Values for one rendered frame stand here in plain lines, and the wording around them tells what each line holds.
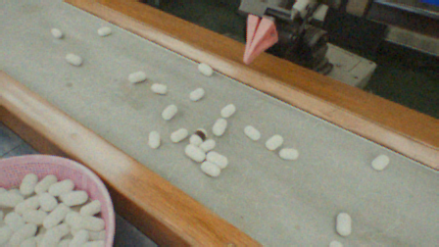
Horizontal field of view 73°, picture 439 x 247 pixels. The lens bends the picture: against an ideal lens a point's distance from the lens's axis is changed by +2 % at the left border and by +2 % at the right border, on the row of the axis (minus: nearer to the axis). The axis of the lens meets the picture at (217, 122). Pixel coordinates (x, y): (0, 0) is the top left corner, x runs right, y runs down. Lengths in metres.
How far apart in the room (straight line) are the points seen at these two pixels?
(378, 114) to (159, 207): 0.44
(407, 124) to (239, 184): 0.34
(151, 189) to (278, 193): 0.19
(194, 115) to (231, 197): 0.19
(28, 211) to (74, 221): 0.07
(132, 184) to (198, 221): 0.11
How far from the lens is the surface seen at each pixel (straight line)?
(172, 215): 0.41
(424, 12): 0.24
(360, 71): 1.36
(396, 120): 0.65
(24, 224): 0.49
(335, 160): 0.55
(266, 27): 0.53
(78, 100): 0.64
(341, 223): 0.46
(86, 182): 0.48
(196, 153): 0.48
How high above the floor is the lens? 1.13
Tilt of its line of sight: 44 degrees down
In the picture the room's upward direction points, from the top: 5 degrees clockwise
